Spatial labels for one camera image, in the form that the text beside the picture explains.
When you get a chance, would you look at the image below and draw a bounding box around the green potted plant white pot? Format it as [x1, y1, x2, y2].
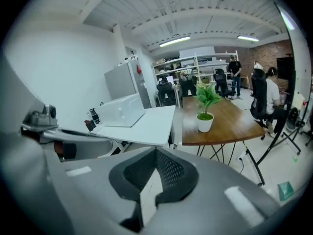
[192, 82, 224, 133]

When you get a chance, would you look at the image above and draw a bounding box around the silver refrigerator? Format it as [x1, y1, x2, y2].
[104, 57, 153, 109]

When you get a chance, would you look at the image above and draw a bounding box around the brown wooden table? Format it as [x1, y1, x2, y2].
[181, 95, 267, 165]

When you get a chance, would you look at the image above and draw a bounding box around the black wall monitor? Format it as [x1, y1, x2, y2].
[276, 57, 294, 80]

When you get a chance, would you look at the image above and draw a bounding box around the red and black box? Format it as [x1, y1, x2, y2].
[84, 119, 96, 132]

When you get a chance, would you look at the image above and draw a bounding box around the white wheeled rack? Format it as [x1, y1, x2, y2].
[281, 91, 313, 156]

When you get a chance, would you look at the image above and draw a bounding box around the white desk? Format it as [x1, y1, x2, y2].
[89, 104, 177, 154]

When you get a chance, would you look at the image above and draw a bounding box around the silver metal camera device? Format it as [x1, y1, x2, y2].
[21, 103, 59, 135]

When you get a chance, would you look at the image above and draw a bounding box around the black backpack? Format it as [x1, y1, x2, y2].
[285, 107, 300, 132]

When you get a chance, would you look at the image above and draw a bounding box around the black office chair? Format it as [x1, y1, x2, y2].
[250, 70, 275, 141]
[213, 69, 237, 99]
[156, 80, 177, 107]

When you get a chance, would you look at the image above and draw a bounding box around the long ceiling light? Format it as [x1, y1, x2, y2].
[237, 35, 259, 43]
[159, 35, 191, 47]

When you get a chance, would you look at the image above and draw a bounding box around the black curved stand frame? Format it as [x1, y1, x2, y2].
[244, 0, 302, 187]

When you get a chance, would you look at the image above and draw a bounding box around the white power strip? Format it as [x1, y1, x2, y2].
[238, 149, 250, 162]

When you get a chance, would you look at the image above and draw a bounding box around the white storage shelf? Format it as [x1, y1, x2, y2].
[152, 49, 239, 83]

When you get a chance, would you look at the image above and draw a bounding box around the black pen holder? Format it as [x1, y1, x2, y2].
[89, 108, 101, 125]

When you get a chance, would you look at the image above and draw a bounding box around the green bag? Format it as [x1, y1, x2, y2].
[277, 181, 294, 202]

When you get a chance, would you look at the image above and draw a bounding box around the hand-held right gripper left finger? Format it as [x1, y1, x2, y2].
[45, 146, 157, 235]

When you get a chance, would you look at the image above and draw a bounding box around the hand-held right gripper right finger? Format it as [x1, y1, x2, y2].
[144, 146, 281, 235]

